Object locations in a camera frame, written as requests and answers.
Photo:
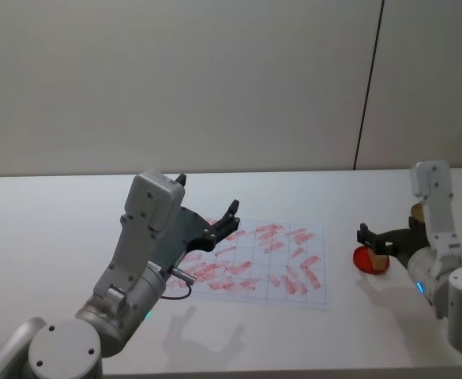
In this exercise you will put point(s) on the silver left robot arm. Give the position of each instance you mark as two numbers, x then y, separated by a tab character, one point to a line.
64	347

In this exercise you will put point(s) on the white grid sheet, red marks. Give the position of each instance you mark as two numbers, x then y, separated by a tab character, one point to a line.
278	276

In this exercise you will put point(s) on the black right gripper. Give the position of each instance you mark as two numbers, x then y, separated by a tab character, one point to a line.
412	239

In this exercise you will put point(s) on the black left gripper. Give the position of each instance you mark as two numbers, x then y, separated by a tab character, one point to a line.
183	233

